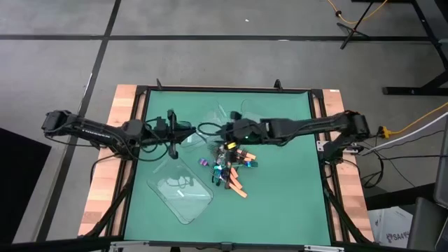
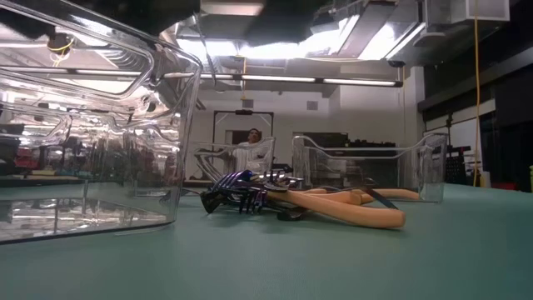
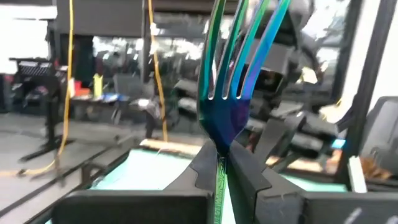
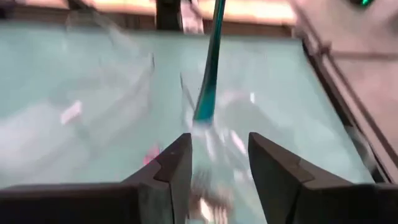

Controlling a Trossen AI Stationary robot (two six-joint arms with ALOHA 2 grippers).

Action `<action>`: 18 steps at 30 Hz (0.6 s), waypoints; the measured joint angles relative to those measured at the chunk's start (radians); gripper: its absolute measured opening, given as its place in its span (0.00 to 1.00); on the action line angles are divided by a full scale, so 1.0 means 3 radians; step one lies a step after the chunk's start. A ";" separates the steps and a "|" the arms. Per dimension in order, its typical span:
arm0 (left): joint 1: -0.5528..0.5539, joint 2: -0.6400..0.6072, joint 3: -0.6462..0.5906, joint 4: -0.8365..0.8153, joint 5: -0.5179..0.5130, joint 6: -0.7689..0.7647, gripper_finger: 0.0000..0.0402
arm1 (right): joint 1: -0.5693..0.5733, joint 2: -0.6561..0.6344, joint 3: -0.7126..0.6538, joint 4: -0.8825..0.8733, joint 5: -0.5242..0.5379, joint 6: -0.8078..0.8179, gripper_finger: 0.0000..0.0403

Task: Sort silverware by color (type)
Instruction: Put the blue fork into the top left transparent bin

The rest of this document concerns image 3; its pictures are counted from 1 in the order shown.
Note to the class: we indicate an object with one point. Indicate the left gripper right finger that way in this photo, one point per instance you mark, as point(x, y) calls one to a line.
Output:
point(280, 205)

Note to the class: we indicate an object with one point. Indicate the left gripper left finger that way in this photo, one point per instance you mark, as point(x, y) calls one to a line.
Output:
point(140, 205)

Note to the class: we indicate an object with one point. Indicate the iridescent rainbow fork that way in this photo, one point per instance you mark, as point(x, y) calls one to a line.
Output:
point(224, 118)

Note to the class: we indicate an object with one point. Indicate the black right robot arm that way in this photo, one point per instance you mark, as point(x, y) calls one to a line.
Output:
point(292, 28)

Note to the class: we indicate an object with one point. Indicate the green table mat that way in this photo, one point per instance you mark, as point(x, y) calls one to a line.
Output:
point(140, 171)

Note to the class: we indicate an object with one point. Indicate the white cardboard box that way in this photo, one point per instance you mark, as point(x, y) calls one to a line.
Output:
point(357, 177)

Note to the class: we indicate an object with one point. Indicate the black tripod equipment stand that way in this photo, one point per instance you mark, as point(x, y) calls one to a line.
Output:
point(51, 118)

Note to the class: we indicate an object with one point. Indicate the yellow container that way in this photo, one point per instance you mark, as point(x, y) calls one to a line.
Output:
point(98, 87)

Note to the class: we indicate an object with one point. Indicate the red box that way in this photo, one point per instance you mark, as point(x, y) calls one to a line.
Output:
point(82, 90)

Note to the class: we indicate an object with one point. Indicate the gray office chair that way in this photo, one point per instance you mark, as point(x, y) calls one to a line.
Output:
point(385, 130)

